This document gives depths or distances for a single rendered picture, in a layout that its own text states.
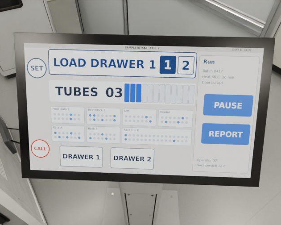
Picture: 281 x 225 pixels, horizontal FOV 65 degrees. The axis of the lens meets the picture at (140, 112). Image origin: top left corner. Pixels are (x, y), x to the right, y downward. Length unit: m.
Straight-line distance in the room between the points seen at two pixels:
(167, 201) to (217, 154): 1.01
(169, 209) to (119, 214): 0.30
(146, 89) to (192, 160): 0.18
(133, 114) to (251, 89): 0.24
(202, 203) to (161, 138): 1.12
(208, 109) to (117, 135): 0.20
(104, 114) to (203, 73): 0.22
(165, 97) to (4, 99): 2.01
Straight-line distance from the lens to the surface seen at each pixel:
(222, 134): 0.49
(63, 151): 0.51
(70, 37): 0.49
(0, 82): 2.56
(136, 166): 0.49
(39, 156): 0.54
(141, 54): 0.46
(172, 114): 0.46
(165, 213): 1.46
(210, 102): 0.48
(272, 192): 1.76
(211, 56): 0.47
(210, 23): 1.10
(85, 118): 0.48
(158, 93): 0.46
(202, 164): 0.50
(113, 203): 1.48
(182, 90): 0.46
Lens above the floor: 1.43
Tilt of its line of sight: 49 degrees down
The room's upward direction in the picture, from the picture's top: straight up
